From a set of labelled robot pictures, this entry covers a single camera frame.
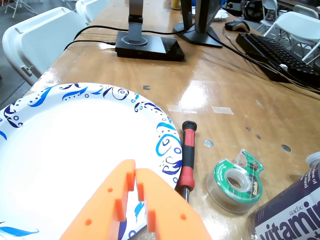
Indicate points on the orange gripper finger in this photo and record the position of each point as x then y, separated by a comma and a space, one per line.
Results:
100, 200
170, 207

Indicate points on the purple vitaminwater bottle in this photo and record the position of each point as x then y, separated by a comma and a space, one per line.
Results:
287, 212

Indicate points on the blue patterned paper plate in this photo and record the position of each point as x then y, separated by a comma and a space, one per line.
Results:
62, 150

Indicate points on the white foil-lined plate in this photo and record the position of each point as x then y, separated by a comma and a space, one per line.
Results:
221, 15

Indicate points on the red black screwdriver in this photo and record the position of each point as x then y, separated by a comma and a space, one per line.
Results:
188, 155

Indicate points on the green Scotch tape dispenser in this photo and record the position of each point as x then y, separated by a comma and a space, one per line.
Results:
252, 186

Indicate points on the clear tape strip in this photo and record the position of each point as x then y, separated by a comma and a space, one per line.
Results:
222, 110
173, 108

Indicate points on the black desk lamp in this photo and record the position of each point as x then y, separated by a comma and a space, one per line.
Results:
150, 51

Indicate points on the white folded plastic chair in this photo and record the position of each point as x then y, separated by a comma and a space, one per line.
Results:
92, 10
45, 40

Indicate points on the black keyboard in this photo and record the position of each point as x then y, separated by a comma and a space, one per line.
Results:
275, 52

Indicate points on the black orange computer mouse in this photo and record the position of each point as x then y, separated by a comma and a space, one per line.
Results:
236, 25

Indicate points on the black computer monitor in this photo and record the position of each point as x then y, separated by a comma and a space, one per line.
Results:
202, 15

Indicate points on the white metal folding chair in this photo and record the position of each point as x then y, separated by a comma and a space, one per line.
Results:
269, 10
297, 25

